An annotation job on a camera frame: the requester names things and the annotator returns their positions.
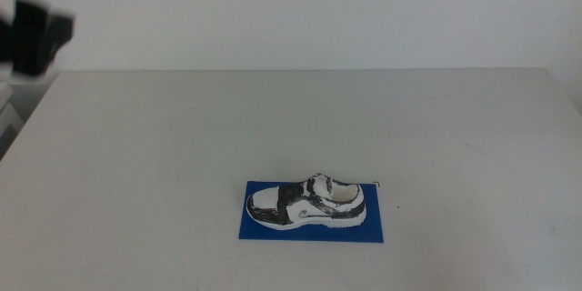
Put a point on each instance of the white and black toy shoe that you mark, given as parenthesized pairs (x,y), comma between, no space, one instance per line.
(291,211)

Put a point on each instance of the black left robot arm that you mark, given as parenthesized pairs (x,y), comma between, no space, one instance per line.
(32,36)

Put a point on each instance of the blue rectangular mat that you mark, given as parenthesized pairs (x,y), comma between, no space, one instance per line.
(314,235)

